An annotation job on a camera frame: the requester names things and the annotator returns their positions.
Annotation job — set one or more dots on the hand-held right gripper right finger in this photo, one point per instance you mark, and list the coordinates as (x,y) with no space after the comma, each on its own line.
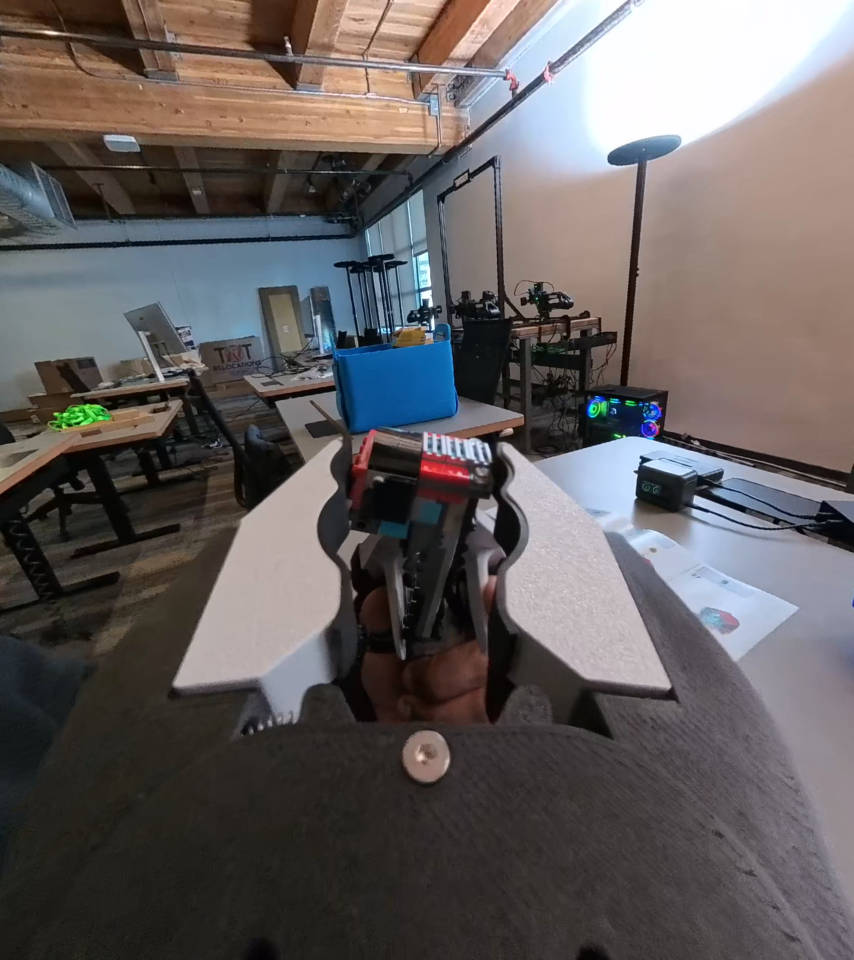
(577,600)

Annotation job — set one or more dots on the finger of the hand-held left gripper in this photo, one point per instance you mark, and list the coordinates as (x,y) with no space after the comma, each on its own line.
(481,570)
(393,600)

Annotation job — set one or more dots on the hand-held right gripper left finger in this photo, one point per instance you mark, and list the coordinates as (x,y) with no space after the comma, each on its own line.
(269,600)

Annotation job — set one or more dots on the toy brick model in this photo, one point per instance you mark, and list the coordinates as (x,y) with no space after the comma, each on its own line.
(397,465)

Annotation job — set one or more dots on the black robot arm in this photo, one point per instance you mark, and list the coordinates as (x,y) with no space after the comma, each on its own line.
(425,313)
(475,306)

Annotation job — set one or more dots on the black robot arm on stand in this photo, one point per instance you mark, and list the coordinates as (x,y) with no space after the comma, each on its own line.
(543,298)

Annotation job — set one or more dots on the grey office desk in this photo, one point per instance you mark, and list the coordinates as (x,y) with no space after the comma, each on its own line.
(479,416)

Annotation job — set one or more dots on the person's left hand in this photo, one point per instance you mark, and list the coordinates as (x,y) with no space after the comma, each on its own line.
(434,675)

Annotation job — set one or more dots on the charger with green display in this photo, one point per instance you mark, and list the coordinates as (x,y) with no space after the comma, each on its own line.
(663,484)

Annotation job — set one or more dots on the building instruction booklet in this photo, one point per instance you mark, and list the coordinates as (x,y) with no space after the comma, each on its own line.
(741,600)

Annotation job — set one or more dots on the black power bank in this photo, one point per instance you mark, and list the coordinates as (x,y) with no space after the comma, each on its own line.
(685,463)

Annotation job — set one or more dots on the computer tower with coloured lights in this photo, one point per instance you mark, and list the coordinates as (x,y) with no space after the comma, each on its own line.
(625,416)

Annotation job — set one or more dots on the blue felt storage box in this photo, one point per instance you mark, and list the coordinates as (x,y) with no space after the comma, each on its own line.
(397,382)

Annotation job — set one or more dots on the printed cardboard box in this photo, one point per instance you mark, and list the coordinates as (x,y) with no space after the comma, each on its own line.
(230,360)

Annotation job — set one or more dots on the wooden workbench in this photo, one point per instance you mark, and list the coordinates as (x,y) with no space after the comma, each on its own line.
(554,328)

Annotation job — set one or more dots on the leaning framed panel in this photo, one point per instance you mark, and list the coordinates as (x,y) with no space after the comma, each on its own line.
(283,319)

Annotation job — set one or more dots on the cluster of black floor lamps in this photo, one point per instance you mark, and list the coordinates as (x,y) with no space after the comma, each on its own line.
(374,300)

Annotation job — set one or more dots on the tilted computer monitor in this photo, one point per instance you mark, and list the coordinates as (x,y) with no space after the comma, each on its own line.
(153,326)

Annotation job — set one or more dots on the plain cardboard box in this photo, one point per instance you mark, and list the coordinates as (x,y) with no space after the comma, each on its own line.
(67,375)

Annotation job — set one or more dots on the window with blinds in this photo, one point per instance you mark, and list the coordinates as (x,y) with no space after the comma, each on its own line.
(397,240)

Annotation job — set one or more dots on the black floor lamp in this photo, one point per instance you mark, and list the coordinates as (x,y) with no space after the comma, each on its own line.
(635,262)

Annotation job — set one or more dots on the white ceiling device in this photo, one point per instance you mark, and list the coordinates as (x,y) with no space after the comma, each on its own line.
(122,143)

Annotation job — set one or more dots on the wide wooden ceiling beam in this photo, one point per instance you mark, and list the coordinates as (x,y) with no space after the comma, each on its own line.
(209,109)

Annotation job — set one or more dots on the silver ceiling pipe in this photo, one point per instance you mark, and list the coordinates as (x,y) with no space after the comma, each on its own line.
(247,54)

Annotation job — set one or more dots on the black metal frame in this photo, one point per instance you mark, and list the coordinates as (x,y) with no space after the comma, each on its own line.
(500,225)

